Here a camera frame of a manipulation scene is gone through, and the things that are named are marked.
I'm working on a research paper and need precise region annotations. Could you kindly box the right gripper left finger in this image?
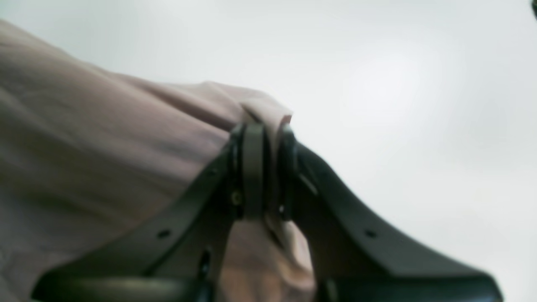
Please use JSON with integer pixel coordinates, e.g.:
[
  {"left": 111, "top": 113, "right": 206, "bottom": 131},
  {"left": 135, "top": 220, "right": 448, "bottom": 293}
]
[{"left": 32, "top": 123, "right": 266, "bottom": 302}]

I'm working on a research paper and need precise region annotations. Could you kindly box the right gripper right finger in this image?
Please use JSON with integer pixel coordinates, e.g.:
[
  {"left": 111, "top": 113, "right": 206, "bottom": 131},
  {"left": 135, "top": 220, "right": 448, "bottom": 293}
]
[{"left": 279, "top": 126, "right": 503, "bottom": 302}]

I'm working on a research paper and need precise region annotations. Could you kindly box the dusty pink T-shirt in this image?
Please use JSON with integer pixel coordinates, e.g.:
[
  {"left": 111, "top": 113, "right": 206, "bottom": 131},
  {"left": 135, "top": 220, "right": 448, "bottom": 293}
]
[{"left": 0, "top": 21, "right": 292, "bottom": 302}]

